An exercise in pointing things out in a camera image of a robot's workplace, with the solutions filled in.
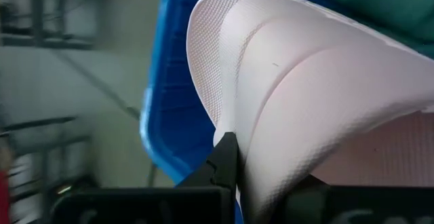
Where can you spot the grey metal side desk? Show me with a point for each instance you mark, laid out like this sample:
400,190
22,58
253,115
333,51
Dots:
40,124

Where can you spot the pink foam slide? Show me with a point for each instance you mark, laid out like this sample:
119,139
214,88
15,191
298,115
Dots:
305,98

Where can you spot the blue plastic bin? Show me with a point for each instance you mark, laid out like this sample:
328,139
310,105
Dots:
176,115

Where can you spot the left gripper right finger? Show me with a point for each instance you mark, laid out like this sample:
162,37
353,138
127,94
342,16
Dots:
305,203

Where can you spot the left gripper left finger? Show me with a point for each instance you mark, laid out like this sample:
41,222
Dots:
223,169

